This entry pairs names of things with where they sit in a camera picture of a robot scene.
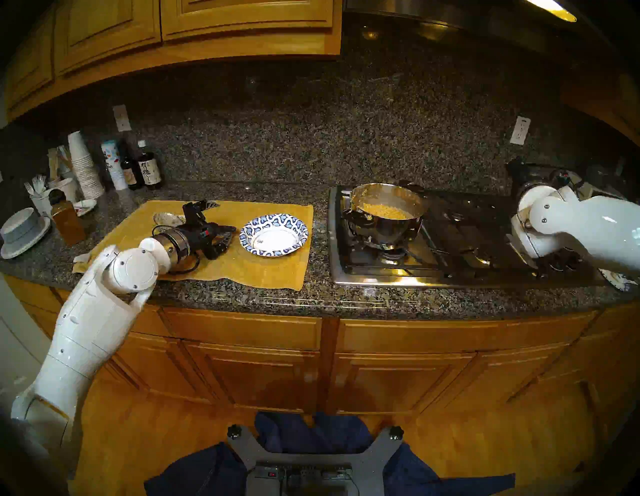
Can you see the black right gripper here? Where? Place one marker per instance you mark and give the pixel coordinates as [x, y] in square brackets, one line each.
[525, 175]

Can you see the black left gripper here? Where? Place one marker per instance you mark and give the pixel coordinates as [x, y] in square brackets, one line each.
[202, 235]

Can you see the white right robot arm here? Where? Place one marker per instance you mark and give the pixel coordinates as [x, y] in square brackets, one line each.
[595, 235]

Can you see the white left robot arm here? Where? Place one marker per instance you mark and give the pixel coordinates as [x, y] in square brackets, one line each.
[85, 330]

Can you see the blue white patterned paper bowl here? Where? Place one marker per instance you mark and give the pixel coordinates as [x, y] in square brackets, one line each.
[272, 237]

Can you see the amber cinnamon shaker black cap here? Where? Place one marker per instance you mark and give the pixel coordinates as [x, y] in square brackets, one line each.
[67, 225]

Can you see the yellow cloth towel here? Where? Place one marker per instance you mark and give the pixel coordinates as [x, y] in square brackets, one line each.
[260, 270]

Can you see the soy sauce bottle white cap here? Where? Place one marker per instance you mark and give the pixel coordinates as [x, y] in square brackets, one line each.
[150, 172]

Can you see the stainless gas cooktop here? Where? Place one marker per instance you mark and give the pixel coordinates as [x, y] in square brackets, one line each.
[465, 250]

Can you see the small dark glass bottle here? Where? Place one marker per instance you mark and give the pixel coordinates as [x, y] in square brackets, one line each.
[131, 175]

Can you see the wooden upper cabinet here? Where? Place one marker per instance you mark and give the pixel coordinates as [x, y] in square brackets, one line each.
[610, 100]
[200, 25]

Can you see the white salt canister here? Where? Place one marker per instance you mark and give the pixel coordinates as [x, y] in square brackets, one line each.
[115, 167]

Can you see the small white saucer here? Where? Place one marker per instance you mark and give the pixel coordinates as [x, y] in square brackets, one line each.
[86, 206]

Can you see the white paper scrap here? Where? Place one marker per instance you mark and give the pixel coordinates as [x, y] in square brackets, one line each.
[82, 257]

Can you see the stack of white paper cups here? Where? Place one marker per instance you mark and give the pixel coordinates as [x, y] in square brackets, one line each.
[87, 172]

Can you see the patterned paper plate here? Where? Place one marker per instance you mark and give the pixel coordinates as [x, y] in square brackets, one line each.
[620, 280]

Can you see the stainless steel pot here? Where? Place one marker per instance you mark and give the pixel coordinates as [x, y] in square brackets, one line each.
[387, 230]

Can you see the wooden stirrer bundle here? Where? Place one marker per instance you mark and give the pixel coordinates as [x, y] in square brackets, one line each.
[59, 160]

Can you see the white cup with forks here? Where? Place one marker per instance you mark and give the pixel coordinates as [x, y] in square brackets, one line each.
[41, 205]

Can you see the wooden base cabinets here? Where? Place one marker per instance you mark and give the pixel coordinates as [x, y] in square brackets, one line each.
[400, 360]

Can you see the dark blue cloth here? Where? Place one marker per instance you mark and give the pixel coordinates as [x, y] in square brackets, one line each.
[300, 430]

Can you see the white wall outlet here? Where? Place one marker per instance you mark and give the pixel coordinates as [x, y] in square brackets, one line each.
[520, 130]
[122, 118]

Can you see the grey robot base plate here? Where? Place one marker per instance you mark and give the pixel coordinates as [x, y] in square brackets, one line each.
[367, 457]

